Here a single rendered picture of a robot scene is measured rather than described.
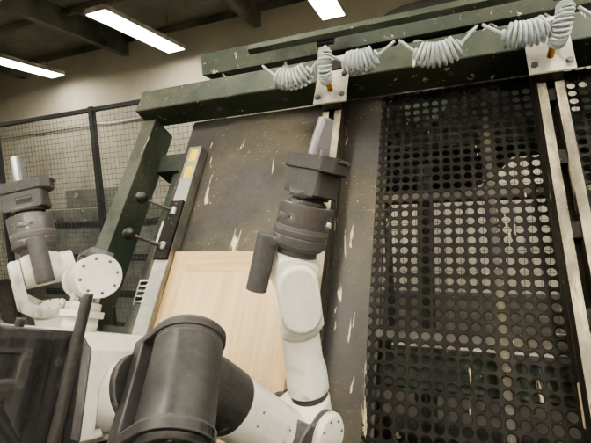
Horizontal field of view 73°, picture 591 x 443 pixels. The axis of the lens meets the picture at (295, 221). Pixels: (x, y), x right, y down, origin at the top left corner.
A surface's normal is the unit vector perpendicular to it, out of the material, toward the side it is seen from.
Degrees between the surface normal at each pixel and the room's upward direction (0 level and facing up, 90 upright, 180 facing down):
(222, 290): 57
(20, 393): 90
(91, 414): 84
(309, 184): 78
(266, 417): 90
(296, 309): 94
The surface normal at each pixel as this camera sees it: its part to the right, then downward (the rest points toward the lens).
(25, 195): 0.18, -0.14
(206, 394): 0.83, -0.45
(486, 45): -0.33, -0.45
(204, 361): 0.66, -0.59
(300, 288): 0.21, 0.14
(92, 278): 0.63, -0.18
